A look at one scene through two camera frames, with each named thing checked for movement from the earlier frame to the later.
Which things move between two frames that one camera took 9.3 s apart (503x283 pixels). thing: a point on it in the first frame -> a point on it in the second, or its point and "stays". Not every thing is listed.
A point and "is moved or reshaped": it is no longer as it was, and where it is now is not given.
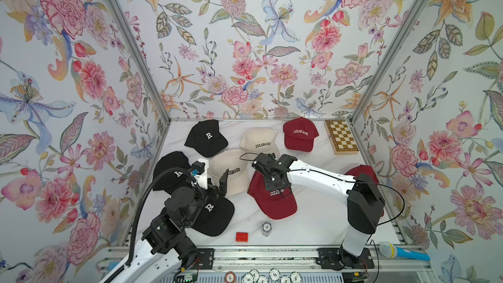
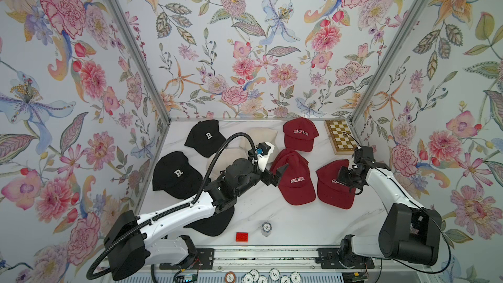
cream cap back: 260,141 stays
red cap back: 299,134 stays
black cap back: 205,137 stays
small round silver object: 266,229 stays
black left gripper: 223,186 -> 268,180
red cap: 363,169 is moved or reshaped
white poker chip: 255,274 stays
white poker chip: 247,278 stays
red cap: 276,203 is moved or reshaped
